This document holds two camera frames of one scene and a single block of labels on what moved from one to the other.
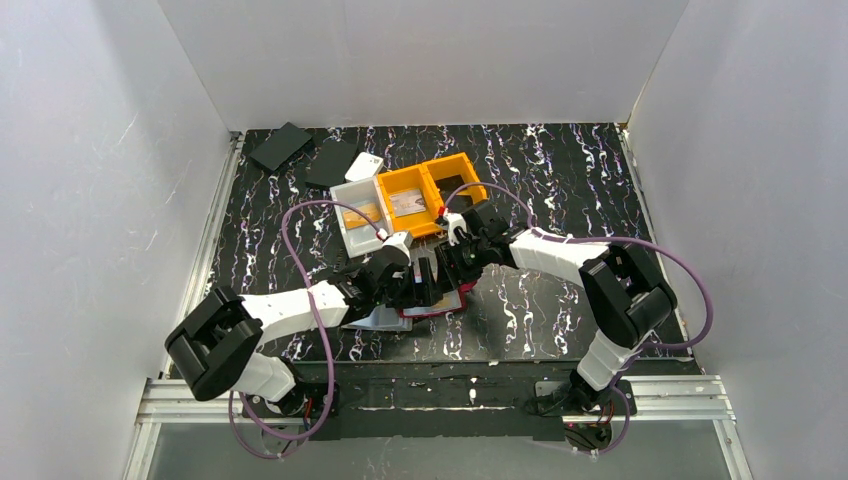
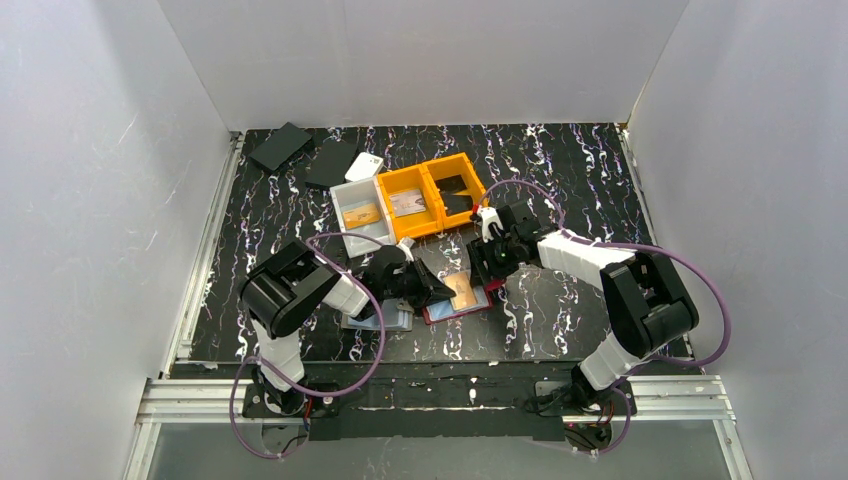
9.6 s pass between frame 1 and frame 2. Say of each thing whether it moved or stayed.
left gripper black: stayed
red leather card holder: moved
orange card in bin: stayed
